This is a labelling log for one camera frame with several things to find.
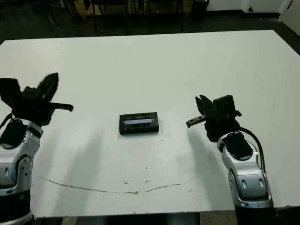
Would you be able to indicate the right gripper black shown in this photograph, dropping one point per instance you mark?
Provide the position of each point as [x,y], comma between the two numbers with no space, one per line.
[220,124]

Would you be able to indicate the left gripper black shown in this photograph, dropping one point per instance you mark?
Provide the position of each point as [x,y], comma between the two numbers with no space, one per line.
[32,107]

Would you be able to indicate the black glossy box lid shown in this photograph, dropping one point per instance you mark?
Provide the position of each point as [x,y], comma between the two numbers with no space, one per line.
[140,130]

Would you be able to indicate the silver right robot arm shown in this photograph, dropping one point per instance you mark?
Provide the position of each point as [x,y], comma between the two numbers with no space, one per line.
[248,178]

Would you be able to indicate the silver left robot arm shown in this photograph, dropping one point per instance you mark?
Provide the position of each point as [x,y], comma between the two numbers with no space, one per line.
[14,164]

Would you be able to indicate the black trash bin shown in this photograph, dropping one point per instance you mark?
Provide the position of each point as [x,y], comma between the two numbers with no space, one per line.
[199,9]

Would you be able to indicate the black round door stop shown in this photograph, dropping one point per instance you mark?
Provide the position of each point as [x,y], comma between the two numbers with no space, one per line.
[251,9]

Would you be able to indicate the white door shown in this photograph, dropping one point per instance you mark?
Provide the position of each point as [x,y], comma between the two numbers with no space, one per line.
[289,11]

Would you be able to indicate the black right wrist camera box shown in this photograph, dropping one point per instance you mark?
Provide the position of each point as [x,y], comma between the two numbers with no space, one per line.
[223,103]

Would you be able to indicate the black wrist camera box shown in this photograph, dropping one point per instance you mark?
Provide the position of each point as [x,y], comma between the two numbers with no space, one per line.
[223,103]
[9,92]

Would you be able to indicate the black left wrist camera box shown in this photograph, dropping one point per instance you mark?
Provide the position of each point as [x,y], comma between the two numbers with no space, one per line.
[9,92]

